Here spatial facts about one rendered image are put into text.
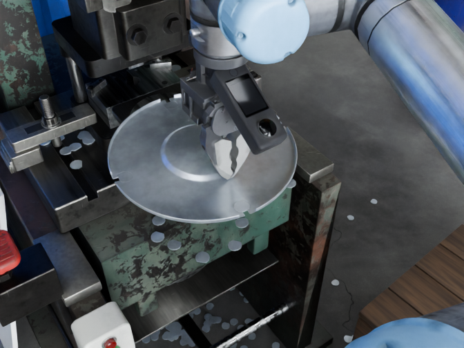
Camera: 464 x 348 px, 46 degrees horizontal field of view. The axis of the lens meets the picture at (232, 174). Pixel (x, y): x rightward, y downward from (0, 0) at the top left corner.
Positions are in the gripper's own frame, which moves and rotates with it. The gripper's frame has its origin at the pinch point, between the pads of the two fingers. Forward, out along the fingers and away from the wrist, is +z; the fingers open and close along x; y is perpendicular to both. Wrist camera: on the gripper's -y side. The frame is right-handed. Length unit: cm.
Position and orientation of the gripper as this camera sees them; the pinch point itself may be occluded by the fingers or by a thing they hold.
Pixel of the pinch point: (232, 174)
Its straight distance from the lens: 79.6
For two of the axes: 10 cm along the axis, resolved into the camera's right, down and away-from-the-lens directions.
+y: -5.6, -5.6, 6.0
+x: -8.3, 3.9, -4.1
